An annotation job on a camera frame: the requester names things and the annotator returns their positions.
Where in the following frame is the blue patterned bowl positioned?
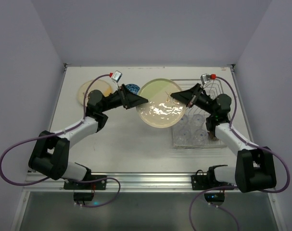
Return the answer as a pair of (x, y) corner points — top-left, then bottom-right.
(126, 84), (140, 95)

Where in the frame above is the cream and yellow plate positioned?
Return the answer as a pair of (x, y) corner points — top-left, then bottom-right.
(77, 80), (113, 105)

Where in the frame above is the clear glass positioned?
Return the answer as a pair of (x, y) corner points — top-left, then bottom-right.
(173, 128), (191, 145)
(191, 129), (208, 146)
(191, 114), (205, 128)
(177, 115), (189, 129)

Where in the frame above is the cream plate rearmost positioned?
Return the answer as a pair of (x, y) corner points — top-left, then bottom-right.
(136, 78), (186, 128)

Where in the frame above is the brown striped ceramic cup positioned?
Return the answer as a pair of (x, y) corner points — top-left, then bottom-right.
(208, 132), (219, 141)

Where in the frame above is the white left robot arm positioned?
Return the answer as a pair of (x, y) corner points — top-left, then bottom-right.
(28, 85), (148, 181)

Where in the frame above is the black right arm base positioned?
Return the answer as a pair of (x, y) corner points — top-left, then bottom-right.
(191, 165), (230, 205)

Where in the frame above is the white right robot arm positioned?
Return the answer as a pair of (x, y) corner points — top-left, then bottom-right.
(171, 84), (277, 193)

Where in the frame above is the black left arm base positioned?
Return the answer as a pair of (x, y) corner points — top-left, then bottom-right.
(64, 169), (107, 205)

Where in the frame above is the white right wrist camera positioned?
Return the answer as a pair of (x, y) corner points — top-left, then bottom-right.
(200, 74), (211, 86)

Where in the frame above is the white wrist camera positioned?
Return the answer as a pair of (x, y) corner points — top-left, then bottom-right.
(111, 71), (123, 83)
(200, 74), (211, 86)

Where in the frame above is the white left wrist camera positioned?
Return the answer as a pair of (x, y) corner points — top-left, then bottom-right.
(111, 71), (123, 83)

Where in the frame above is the steel wire dish rack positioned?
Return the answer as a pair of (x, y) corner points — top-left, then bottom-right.
(172, 79), (231, 149)

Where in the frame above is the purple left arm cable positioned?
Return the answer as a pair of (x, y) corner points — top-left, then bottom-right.
(0, 73), (114, 186)

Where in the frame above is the aluminium mounting rail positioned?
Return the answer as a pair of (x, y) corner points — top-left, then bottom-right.
(23, 171), (274, 193)

